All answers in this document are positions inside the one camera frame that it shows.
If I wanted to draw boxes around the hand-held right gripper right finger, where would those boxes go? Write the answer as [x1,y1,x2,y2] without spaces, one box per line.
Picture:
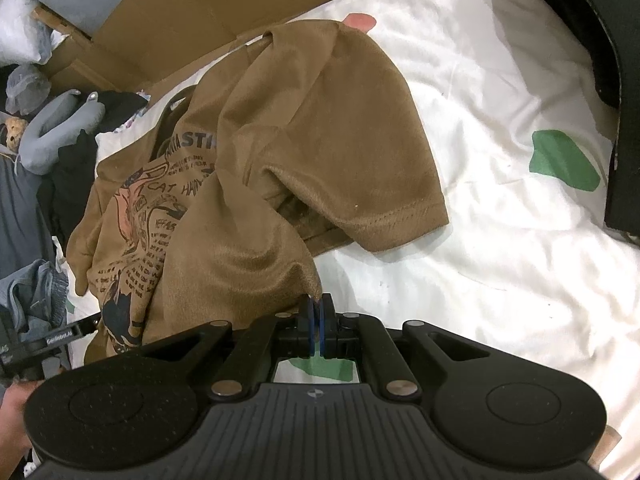
[320,294,493,402]

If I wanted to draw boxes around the grey cushion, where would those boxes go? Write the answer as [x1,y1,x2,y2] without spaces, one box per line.
[0,152,56,281]

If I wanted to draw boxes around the grey neck pillow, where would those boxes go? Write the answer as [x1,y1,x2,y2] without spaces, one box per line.
[17,89,106,175]

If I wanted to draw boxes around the white pillow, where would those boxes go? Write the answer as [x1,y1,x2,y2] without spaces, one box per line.
[0,0,56,66]

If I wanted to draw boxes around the flattened cardboard sheet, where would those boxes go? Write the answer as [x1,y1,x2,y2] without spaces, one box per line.
[45,0,436,106]

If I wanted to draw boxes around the person's left hand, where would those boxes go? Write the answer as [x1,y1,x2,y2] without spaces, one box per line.
[0,381,40,468]

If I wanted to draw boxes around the teddy bear toy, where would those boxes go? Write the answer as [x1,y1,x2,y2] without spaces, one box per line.
[0,115,23,153]

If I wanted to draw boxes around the blue jeans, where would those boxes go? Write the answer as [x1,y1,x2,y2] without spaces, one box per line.
[0,259,71,356]

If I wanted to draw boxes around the black crumpled cloth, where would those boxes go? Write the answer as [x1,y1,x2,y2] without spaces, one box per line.
[37,90,151,241]

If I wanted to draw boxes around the black folded garment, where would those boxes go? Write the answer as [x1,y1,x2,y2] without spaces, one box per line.
[530,0,640,241]

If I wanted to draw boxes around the brown printed t-shirt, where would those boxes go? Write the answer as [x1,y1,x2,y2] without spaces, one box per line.
[65,19,449,366]

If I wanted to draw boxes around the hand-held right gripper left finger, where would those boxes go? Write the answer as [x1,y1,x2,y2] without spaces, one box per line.
[142,295,317,402]

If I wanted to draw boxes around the clear plastic bag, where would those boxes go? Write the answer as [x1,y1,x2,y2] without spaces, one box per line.
[6,65,51,115]

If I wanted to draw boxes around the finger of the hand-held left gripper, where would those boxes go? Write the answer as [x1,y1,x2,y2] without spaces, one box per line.
[75,311,102,336]

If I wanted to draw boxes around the white bear print blanket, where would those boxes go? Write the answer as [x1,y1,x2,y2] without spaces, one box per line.
[50,0,640,478]

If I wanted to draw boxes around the open cardboard box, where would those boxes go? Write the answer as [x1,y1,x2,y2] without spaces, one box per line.
[32,2,93,68]

